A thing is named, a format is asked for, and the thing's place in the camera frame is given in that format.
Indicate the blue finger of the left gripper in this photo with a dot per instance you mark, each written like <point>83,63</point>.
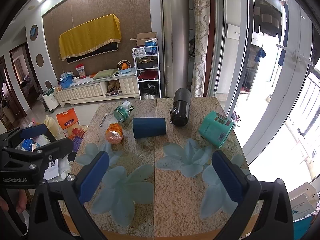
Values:
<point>57,149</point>
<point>33,131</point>

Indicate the dark blue cup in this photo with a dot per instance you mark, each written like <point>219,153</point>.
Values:
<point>148,127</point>

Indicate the teal hexagonal container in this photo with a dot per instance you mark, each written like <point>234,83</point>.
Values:
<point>215,128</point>

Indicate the fruit bowl with oranges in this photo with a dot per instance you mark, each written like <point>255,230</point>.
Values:
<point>124,66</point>

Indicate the white metal shelf rack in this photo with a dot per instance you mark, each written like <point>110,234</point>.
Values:
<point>147,68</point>

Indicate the red snack bag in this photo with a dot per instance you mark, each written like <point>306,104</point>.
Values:
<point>81,71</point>

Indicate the green cushion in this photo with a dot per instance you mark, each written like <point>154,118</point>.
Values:
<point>106,73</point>

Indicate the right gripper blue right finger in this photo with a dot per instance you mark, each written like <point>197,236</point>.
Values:
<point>229,175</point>

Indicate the white tufted tv cabinet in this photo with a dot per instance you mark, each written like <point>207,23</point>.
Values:
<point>87,90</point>

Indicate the white paper with QR codes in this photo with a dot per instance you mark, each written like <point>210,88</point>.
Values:
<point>52,171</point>

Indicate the silver tower air conditioner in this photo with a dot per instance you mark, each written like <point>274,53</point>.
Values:
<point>175,43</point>

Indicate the black cylindrical tumbler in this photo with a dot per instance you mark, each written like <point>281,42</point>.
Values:
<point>181,107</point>

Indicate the clear green-label jar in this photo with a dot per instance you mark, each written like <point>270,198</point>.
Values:
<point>122,112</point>

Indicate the white air purifier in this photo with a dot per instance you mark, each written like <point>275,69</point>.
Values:
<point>50,99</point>

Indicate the yellow cloth covered television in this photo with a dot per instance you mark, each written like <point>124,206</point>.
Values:
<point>97,36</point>

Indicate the cardboard box on shelf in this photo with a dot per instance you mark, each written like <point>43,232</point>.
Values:
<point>141,38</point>

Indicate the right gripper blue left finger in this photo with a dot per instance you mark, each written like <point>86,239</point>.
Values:
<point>91,175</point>

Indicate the blue plastic basket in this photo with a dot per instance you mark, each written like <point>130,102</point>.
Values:
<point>66,82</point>

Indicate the patterned beige curtain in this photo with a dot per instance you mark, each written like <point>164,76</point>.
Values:
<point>202,21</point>

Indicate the person's left hand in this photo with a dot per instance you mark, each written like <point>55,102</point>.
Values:
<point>20,204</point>

